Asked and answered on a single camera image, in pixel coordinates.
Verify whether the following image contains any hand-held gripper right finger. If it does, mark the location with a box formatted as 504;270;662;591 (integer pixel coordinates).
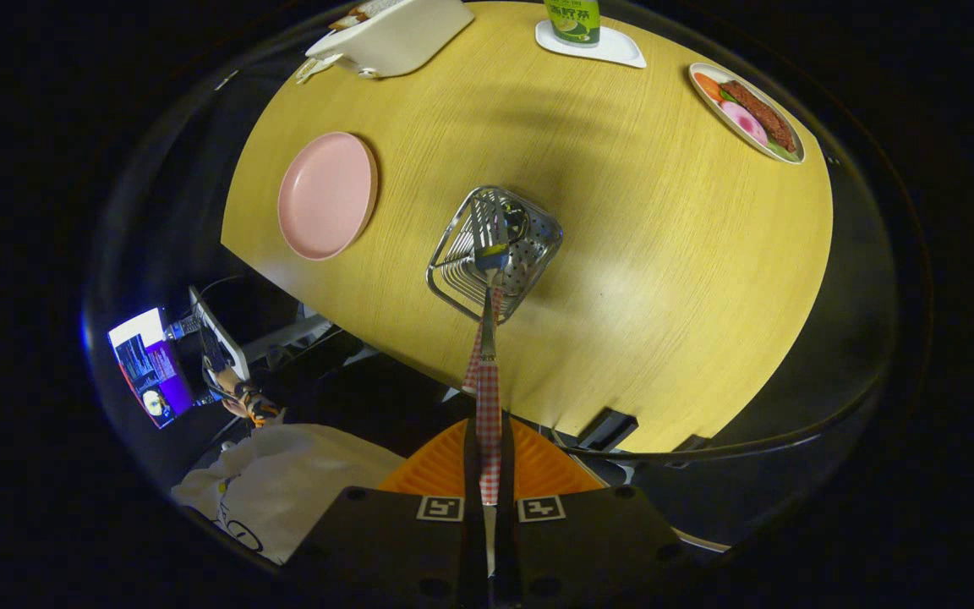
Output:
500;419;691;606

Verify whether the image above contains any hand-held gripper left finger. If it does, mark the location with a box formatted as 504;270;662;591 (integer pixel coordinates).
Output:
284;419;488;609

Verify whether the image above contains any fork with red checked handle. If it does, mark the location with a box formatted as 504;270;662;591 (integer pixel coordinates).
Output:
463;193;512;576

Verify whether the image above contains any spoon with red checked handle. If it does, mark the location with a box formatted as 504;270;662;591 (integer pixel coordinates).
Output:
491;201;532;326

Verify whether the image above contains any white keyboard with black keys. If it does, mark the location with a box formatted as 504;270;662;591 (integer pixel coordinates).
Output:
189;286;251;381

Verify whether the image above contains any pink round plate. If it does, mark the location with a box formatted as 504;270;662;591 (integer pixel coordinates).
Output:
277;131;380;261

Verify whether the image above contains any lit computer screen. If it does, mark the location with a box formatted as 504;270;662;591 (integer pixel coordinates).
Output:
108;307;196;430

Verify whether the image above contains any pink round food slice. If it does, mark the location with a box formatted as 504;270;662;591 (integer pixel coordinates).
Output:
720;100;769;146

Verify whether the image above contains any white toaster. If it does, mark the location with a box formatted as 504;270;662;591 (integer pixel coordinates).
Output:
305;0;476;80

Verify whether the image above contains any white square coaster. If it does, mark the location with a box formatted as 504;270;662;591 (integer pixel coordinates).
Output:
534;19;648;69

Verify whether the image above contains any brown meat strip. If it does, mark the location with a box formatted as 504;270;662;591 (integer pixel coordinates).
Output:
720;80;797;153

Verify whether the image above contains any white oval food plate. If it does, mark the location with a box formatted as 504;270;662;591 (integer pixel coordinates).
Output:
688;62;807;165

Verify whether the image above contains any green label drink bottle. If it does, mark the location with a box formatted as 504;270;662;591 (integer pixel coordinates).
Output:
543;0;602;47

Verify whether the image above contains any toasted bread slice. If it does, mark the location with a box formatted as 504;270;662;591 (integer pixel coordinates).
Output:
328;3;399;32

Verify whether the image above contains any black table leg bracket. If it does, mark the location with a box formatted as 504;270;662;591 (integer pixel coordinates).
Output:
576;409;640;453

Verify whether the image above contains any grey metal frame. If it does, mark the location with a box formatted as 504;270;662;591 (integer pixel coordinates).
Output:
242;313;334;363

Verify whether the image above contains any metal wire cutlery basket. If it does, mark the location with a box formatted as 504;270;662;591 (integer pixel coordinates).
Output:
426;185;564;325

